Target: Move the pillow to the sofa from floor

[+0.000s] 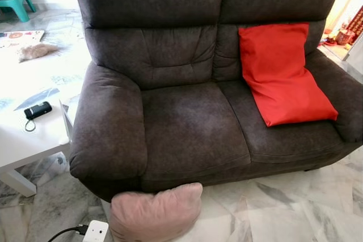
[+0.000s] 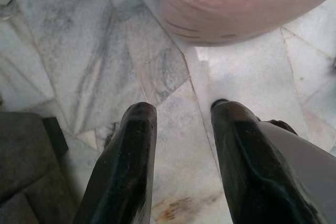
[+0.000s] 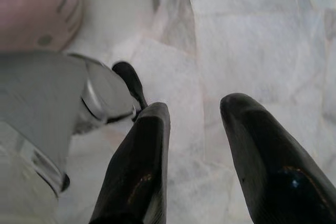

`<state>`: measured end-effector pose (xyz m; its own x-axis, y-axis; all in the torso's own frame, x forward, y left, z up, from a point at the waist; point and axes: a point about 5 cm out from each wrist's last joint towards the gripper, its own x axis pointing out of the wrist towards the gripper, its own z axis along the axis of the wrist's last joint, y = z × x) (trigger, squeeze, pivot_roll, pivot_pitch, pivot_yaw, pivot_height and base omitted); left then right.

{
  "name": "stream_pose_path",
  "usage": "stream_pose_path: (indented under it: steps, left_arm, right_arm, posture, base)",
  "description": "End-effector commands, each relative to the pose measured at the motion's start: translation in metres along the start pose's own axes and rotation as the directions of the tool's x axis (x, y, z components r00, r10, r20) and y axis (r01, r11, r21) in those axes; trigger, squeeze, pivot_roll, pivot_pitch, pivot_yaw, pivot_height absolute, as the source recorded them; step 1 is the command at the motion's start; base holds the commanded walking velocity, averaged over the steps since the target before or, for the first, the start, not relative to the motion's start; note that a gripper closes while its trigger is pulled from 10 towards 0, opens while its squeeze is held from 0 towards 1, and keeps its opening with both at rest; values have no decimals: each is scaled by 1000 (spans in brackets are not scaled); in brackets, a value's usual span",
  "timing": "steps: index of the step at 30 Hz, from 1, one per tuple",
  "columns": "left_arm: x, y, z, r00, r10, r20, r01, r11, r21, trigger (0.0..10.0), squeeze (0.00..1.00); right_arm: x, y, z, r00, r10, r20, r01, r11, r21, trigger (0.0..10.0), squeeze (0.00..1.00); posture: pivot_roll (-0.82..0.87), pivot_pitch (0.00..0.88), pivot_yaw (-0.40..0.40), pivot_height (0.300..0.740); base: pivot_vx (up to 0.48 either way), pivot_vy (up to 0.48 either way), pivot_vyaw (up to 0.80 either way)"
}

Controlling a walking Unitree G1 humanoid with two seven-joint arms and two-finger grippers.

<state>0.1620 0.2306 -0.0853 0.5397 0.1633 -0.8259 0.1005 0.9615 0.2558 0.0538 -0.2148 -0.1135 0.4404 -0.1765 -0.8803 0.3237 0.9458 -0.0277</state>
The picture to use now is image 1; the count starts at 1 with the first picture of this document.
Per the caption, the pink plush pillow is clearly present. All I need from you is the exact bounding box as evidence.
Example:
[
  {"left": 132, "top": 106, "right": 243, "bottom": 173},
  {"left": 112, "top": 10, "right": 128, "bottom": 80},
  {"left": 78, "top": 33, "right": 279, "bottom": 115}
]
[{"left": 109, "top": 183, "right": 204, "bottom": 242}]

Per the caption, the red rectangular pillow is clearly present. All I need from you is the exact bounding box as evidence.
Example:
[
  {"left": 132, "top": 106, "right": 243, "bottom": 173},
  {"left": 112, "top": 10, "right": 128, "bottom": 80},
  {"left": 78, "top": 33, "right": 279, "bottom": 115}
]
[{"left": 238, "top": 23, "right": 339, "bottom": 127}]

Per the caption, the dark brown fabric sofa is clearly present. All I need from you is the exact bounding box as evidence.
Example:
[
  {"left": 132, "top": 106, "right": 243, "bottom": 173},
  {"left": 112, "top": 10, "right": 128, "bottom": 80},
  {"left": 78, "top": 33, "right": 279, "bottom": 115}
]
[{"left": 69, "top": 0, "right": 363, "bottom": 202}]

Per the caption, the grey paper sheet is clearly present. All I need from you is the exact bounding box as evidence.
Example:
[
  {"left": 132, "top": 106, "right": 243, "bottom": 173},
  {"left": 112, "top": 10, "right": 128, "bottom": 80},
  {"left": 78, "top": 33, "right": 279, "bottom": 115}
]
[{"left": 14, "top": 87, "right": 60, "bottom": 111}]

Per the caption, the beige fluffy fur toy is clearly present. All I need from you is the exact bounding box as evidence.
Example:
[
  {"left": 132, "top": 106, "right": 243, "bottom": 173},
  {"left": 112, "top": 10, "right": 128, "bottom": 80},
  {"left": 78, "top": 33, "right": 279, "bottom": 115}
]
[{"left": 18, "top": 43, "right": 62, "bottom": 62}]

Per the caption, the white low table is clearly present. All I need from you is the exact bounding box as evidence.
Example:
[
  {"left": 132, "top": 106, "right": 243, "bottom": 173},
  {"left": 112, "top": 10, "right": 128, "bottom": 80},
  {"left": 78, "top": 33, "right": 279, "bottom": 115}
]
[{"left": 0, "top": 41, "right": 94, "bottom": 198}]

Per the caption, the white printed play mat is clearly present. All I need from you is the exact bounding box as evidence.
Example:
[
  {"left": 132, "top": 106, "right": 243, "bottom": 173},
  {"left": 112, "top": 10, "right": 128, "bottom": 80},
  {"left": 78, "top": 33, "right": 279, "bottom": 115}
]
[{"left": 0, "top": 30, "right": 45, "bottom": 48}]

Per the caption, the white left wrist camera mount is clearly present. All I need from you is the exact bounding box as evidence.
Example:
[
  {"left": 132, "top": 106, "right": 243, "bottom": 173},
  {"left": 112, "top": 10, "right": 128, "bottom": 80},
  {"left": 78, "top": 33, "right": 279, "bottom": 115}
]
[{"left": 82, "top": 220, "right": 109, "bottom": 242}]

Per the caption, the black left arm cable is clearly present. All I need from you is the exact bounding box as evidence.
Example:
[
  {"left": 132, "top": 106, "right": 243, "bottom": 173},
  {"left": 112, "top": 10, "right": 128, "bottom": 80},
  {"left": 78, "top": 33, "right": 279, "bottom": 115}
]
[{"left": 48, "top": 225, "right": 89, "bottom": 242}]

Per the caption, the black device with wrist strap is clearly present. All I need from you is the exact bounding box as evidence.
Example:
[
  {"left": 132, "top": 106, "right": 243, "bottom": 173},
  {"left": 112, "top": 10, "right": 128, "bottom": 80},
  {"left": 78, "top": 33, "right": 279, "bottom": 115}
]
[{"left": 24, "top": 101, "right": 53, "bottom": 133}]

